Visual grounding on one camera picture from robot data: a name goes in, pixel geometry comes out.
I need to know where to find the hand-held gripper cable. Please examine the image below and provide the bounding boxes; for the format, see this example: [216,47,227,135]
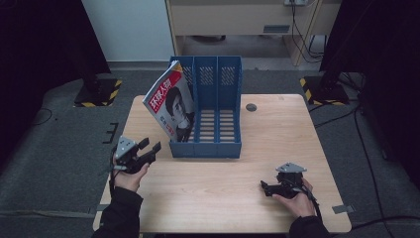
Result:
[290,179,323,220]
[108,150,121,193]

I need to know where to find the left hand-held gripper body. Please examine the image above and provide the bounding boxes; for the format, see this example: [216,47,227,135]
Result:
[113,135,156,176]

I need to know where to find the beige wooden desk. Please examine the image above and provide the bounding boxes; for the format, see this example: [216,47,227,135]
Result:
[164,0,344,67]

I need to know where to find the striped black stand base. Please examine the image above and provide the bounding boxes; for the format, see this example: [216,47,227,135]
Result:
[298,75,351,107]
[72,77,124,109]

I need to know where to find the thin black floor cable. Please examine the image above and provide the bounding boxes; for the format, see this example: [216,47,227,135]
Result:
[30,106,53,127]

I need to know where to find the right hand-held gripper cable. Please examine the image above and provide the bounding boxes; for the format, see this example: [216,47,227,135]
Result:
[290,179,323,220]

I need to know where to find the left hand-held gripper cable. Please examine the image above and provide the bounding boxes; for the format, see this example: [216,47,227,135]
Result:
[108,150,121,193]

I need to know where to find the grey tape piece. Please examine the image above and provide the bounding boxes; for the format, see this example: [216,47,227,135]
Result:
[331,204,355,215]

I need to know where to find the black curtain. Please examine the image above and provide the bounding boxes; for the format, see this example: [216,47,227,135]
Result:
[318,0,420,191]
[0,0,112,168]

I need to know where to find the blue plastic file rack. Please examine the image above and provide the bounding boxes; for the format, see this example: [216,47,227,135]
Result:
[167,55,244,160]

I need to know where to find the hanging black cables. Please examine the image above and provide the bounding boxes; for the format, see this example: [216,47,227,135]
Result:
[289,2,327,64]

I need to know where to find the long grey tape strip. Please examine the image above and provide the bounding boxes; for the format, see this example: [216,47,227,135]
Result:
[0,203,110,220]

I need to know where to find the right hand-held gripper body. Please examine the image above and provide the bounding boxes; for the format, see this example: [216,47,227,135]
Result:
[274,162,308,200]

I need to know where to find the person's left hand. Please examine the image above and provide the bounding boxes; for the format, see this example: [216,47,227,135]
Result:
[111,163,151,193]

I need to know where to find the long black floor cable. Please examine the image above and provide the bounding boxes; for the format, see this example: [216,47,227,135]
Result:
[313,98,420,231]

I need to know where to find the magazine with portrait cover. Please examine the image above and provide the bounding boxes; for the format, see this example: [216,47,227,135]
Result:
[142,59,197,144]

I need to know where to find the person's right hand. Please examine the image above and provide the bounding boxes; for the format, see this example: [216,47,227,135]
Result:
[271,178,317,218]

